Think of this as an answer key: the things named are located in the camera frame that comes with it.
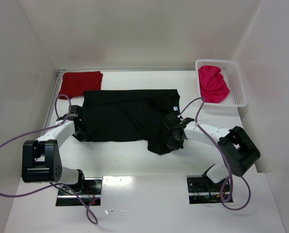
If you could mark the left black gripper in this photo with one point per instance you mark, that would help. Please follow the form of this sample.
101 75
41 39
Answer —
79 132

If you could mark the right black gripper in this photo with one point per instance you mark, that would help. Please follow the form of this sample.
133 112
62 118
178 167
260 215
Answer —
172 135

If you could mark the black t-shirt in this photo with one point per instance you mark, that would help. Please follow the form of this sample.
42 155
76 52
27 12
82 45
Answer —
130 115

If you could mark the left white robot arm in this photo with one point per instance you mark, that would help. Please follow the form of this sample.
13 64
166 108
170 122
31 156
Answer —
41 161

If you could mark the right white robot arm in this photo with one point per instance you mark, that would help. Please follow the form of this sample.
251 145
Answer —
239 151

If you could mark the folded red t-shirt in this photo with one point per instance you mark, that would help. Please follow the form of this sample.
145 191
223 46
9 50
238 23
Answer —
74 84

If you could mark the pink t-shirt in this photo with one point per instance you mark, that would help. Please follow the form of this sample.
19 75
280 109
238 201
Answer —
213 88

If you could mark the white plastic basket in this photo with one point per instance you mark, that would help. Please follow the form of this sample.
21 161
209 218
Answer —
232 77

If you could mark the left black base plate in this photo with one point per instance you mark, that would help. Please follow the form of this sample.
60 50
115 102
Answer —
89 192

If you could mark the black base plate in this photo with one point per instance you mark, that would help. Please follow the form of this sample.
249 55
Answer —
203 191
89 192

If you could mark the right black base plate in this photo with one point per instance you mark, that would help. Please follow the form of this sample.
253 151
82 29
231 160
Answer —
203 191

